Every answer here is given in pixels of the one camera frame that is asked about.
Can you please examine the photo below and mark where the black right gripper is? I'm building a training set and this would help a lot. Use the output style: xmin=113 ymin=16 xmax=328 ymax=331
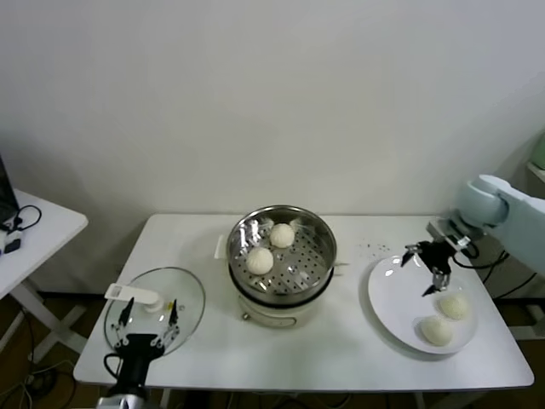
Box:
xmin=400 ymin=238 xmax=456 ymax=298

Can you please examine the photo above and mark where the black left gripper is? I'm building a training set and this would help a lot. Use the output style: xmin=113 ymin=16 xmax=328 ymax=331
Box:
xmin=110 ymin=297 xmax=180 ymax=362

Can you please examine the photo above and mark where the white steamed baozi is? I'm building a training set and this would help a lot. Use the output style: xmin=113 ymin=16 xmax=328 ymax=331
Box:
xmin=438 ymin=293 xmax=470 ymax=321
xmin=269 ymin=222 xmax=296 ymax=249
xmin=246 ymin=246 xmax=275 ymax=275
xmin=419 ymin=315 xmax=454 ymax=346

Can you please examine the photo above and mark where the steel steamer basket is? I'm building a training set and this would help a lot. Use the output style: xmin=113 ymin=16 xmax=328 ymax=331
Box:
xmin=226 ymin=205 xmax=338 ymax=299

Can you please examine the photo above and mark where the white round plate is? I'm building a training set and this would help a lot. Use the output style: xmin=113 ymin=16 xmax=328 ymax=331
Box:
xmin=368 ymin=255 xmax=479 ymax=354

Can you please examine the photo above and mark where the white furniture foot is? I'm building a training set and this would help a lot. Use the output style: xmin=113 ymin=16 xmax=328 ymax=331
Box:
xmin=508 ymin=304 xmax=545 ymax=342

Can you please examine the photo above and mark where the white side table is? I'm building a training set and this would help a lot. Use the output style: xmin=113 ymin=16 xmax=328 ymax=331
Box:
xmin=0 ymin=187 xmax=89 ymax=364

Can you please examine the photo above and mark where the white shelf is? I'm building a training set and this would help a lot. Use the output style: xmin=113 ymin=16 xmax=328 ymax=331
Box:
xmin=526 ymin=163 xmax=545 ymax=191

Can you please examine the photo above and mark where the black laptop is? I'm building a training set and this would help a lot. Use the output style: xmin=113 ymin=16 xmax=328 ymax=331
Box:
xmin=0 ymin=151 xmax=21 ymax=226

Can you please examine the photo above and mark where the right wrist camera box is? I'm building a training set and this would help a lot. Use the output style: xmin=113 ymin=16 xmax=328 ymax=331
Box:
xmin=427 ymin=219 xmax=472 ymax=253

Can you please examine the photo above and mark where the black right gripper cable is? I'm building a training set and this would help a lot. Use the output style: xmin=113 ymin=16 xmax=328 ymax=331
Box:
xmin=459 ymin=240 xmax=510 ymax=270

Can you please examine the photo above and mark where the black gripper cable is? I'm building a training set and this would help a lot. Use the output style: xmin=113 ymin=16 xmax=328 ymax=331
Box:
xmin=459 ymin=240 xmax=510 ymax=270
xmin=103 ymin=352 xmax=125 ymax=383

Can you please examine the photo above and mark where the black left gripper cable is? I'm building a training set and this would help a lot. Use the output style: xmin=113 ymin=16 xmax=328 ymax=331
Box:
xmin=103 ymin=352 xmax=125 ymax=383

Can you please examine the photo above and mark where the glass lid with white handle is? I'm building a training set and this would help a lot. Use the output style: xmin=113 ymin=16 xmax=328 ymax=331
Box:
xmin=104 ymin=267 xmax=207 ymax=357

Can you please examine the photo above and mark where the black power cable with adapter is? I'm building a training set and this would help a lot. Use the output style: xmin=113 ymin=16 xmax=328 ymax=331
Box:
xmin=480 ymin=250 xmax=540 ymax=301

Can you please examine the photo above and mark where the white floor cable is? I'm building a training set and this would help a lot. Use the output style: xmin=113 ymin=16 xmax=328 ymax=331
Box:
xmin=0 ymin=360 xmax=76 ymax=409

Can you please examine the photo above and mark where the black looped cable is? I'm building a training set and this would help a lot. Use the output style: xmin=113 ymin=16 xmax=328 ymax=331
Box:
xmin=6 ymin=204 xmax=43 ymax=233

